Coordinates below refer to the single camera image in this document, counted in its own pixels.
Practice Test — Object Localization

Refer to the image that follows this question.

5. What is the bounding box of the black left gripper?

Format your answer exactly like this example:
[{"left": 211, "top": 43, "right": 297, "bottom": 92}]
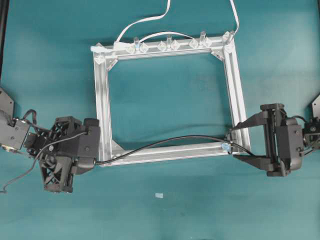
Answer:
[{"left": 38, "top": 116, "right": 82, "bottom": 193}]

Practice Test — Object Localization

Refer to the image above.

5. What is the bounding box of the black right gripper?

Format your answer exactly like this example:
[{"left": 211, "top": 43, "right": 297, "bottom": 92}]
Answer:
[{"left": 229, "top": 103, "right": 287, "bottom": 177}]

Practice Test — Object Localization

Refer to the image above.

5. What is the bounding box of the black USB cable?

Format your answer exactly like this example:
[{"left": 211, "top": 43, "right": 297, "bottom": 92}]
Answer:
[{"left": 93, "top": 135, "right": 253, "bottom": 167}]

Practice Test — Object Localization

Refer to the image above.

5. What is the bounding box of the white cable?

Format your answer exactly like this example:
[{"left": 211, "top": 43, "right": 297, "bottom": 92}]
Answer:
[{"left": 92, "top": 0, "right": 241, "bottom": 53}]

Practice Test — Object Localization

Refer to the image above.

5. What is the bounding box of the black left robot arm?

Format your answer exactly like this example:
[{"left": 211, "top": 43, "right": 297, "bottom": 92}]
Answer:
[{"left": 0, "top": 109, "right": 86, "bottom": 194}]

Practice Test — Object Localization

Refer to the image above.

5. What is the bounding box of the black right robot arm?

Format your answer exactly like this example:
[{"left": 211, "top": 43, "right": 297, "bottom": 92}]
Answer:
[{"left": 230, "top": 103, "right": 320, "bottom": 177}]

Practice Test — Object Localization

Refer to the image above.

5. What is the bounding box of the small blue clip piece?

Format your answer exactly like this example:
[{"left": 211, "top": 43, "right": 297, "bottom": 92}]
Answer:
[{"left": 221, "top": 142, "right": 232, "bottom": 153}]

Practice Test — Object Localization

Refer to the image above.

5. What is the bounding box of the right metal peg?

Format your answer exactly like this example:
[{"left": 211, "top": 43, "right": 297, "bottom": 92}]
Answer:
[{"left": 199, "top": 31, "right": 206, "bottom": 45}]

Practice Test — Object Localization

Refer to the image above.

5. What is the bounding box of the metal peg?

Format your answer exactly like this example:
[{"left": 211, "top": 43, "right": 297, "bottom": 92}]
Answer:
[
  {"left": 133, "top": 37, "right": 140, "bottom": 51},
  {"left": 166, "top": 34, "right": 172, "bottom": 49},
  {"left": 199, "top": 31, "right": 206, "bottom": 45}
]

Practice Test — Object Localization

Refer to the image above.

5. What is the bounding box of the middle metal peg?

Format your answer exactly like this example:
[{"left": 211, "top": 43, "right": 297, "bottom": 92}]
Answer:
[{"left": 166, "top": 34, "right": 172, "bottom": 49}]

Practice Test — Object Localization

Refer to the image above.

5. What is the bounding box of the left metal peg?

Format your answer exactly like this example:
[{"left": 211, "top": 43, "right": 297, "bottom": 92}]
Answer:
[{"left": 133, "top": 37, "right": 140, "bottom": 51}]

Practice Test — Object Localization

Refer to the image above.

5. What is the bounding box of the thin black left camera cable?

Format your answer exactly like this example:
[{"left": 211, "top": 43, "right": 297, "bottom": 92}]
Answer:
[{"left": 0, "top": 129, "right": 91, "bottom": 194}]

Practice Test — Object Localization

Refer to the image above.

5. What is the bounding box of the square aluminium extrusion frame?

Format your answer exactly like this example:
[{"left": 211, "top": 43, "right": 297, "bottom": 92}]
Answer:
[{"left": 90, "top": 31, "right": 251, "bottom": 167}]

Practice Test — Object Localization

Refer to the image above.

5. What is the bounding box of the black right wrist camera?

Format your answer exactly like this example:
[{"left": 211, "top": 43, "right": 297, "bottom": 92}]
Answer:
[{"left": 275, "top": 117, "right": 304, "bottom": 175}]

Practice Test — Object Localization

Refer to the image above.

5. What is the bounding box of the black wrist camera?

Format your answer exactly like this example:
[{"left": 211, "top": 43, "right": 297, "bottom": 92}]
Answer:
[
  {"left": 275, "top": 117, "right": 304, "bottom": 175},
  {"left": 72, "top": 118, "right": 101, "bottom": 175}
]

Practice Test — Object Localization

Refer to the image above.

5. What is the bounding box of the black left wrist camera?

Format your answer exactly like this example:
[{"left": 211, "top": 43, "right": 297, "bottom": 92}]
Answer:
[{"left": 72, "top": 118, "right": 101, "bottom": 175}]

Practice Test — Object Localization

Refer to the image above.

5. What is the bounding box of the black vertical rail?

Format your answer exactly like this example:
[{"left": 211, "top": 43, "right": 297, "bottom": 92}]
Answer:
[{"left": 0, "top": 0, "right": 10, "bottom": 74}]

